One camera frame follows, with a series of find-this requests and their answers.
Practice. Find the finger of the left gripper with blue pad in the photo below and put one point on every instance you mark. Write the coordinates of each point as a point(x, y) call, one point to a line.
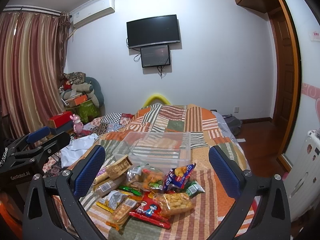
point(38, 134)
point(24, 152)

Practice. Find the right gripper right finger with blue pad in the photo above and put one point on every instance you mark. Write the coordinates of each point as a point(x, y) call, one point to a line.
point(271, 219)

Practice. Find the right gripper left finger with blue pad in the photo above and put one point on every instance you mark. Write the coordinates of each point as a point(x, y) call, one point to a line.
point(41, 218)

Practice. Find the purple wafer biscuit pack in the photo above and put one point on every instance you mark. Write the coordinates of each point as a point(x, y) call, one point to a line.
point(101, 176)

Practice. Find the tan bread loaf pack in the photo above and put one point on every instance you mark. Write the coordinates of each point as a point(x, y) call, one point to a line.
point(119, 167)

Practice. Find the brown cracker pack with barcode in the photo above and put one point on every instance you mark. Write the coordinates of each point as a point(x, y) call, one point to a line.
point(105, 187)

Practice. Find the green white small snack bag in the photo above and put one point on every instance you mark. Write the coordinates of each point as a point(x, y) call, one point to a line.
point(193, 188)

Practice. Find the yellow silver peanut snack bag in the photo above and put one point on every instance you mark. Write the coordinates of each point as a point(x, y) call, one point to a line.
point(111, 201)

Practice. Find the green foil candy wrapper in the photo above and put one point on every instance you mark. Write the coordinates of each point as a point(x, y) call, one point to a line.
point(135, 192)

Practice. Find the clear bag fried snacks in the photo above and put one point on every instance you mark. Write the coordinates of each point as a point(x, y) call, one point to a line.
point(146, 178)

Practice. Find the blue chip snack bag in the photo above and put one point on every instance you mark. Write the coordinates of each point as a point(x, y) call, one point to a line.
point(178, 177)

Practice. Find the clear bag yellow puffs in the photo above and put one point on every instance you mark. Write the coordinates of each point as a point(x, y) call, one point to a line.
point(174, 203)

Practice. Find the clear plastic storage bin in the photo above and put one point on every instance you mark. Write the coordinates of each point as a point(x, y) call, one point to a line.
point(159, 150)

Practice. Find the red cartoon snack bag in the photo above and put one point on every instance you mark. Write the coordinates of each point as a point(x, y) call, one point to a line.
point(149, 211)

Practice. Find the white crumpled cloth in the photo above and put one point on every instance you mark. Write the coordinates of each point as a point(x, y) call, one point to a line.
point(76, 148)

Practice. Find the red gift box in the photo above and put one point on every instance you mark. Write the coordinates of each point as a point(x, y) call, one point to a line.
point(59, 120)

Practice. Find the dark grey box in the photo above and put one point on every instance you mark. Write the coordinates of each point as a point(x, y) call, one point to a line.
point(64, 128)

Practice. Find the pink plush bunny toy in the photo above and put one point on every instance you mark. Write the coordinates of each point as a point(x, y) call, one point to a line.
point(77, 123)

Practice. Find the checkered patchwork quilt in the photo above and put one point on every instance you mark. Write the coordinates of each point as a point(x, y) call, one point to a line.
point(111, 122)

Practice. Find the orange flat box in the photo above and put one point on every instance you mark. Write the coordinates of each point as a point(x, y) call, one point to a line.
point(75, 101)

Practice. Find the green gift box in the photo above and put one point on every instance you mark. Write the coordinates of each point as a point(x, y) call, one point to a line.
point(87, 111)

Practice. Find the grey backpack on floor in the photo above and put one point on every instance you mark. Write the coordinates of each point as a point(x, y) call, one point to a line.
point(234, 124)

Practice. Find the grey green plush cushion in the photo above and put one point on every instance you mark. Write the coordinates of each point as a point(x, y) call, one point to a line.
point(95, 93)

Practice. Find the orange green patchwork bedspread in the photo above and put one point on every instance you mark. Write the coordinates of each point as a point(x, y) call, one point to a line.
point(206, 129)

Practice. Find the yellow curved headboard piece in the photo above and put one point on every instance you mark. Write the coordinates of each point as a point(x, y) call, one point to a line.
point(156, 98)

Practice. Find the red striped curtain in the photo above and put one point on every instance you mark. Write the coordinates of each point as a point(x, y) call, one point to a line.
point(33, 56)

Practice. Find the brown wooden door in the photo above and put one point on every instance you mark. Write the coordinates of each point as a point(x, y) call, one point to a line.
point(288, 74)

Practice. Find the small black wall monitor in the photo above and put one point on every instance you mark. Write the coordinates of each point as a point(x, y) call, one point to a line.
point(155, 56)

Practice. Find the white wall air conditioner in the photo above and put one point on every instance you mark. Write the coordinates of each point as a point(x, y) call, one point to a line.
point(92, 12)

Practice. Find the large black wall television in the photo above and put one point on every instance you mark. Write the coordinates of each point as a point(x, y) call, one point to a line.
point(153, 30)

